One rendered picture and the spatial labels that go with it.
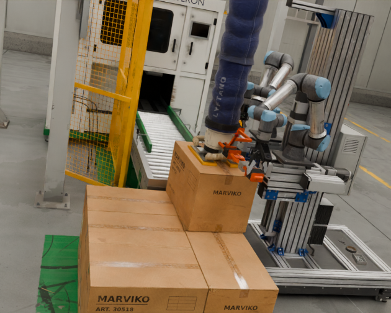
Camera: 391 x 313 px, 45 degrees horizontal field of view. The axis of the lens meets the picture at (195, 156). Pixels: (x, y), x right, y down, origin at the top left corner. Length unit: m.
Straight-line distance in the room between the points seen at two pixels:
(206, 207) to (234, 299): 0.64
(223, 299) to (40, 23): 10.26
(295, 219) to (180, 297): 1.42
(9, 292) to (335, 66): 2.56
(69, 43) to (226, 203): 1.84
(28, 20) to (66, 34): 8.27
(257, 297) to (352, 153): 1.40
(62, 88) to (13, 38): 8.17
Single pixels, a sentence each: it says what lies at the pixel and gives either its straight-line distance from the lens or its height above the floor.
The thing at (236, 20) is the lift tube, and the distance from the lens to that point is 2.90.
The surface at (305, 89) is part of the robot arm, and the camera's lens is 2.85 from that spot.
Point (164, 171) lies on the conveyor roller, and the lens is 3.92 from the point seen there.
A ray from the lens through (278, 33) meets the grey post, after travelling 6.55.
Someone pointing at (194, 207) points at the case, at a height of 0.71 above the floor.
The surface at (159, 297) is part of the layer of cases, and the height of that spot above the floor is 0.49.
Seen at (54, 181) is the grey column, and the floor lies 0.22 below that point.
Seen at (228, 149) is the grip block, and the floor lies 1.09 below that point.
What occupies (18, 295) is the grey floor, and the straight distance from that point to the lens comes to 3.21.
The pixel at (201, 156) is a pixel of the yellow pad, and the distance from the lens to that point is 3.02.
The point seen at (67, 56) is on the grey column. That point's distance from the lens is 3.93.
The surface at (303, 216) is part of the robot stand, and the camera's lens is 3.63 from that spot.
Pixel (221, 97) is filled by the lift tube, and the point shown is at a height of 1.37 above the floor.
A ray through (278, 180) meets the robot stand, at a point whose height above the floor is 0.89.
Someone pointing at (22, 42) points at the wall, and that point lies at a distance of 12.08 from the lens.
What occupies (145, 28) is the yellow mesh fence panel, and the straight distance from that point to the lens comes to 3.98.
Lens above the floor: 1.90
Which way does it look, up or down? 18 degrees down
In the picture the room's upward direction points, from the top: 11 degrees clockwise
